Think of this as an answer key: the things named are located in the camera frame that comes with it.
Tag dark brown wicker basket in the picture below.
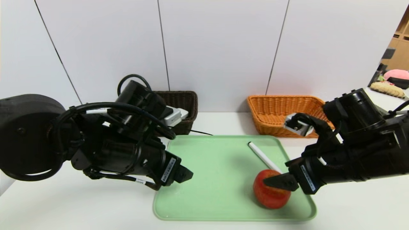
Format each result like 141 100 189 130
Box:
155 91 198 135

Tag white marker pen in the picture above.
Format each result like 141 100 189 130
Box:
248 142 283 174

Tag black cable with white tag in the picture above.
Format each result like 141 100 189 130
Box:
53 102 177 141

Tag black left wrist cable loop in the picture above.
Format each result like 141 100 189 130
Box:
117 74 154 96

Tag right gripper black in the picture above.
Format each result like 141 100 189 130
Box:
263 154 348 195

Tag orange wicker basket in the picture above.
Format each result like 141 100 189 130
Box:
246 95 334 138

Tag pink plush toy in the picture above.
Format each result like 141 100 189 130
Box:
383 70 409 81

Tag light green plastic tray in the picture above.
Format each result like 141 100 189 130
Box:
153 135 317 221

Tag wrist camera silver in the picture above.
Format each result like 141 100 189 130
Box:
164 107 189 127
284 113 315 137

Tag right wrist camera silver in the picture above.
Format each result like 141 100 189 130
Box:
284 113 315 137

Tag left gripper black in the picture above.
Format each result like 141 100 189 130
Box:
135 143 194 187

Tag red yellow apple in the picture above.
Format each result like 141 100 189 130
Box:
253 169 291 209

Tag wooden shelf unit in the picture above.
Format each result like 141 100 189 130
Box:
385 3 409 71

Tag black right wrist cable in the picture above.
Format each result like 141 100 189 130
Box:
294 112 341 160

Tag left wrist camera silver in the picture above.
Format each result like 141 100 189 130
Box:
164 107 189 127

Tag beige woven pouch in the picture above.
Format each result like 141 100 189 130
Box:
370 82 405 98

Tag white side table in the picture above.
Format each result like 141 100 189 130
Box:
364 87 409 112

